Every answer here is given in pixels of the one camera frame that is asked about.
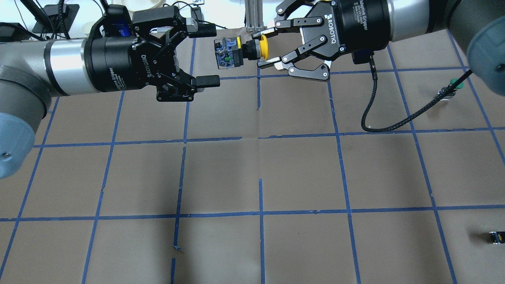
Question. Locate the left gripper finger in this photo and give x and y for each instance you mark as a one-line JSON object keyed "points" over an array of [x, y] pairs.
{"points": [[201, 30], [208, 81]]}

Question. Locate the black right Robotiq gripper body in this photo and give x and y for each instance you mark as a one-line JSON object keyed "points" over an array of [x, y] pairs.
{"points": [[361, 23]]}

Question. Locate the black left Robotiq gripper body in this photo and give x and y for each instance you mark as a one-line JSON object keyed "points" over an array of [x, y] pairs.
{"points": [[118, 65]]}

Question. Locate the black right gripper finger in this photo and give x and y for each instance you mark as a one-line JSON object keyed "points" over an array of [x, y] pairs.
{"points": [[268, 33], [274, 62]]}

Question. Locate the yellow push button switch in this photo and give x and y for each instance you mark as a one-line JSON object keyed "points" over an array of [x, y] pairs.
{"points": [[230, 52]]}

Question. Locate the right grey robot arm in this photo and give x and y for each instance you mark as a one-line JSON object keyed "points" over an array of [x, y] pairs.
{"points": [[478, 26]]}

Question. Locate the black monitor stand base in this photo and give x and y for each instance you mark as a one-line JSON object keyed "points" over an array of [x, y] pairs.
{"points": [[49, 18]]}

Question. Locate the aluminium frame post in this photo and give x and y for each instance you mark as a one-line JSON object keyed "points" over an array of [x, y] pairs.
{"points": [[254, 16]]}

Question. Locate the red push button switch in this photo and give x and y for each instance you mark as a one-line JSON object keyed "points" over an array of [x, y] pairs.
{"points": [[497, 237]]}

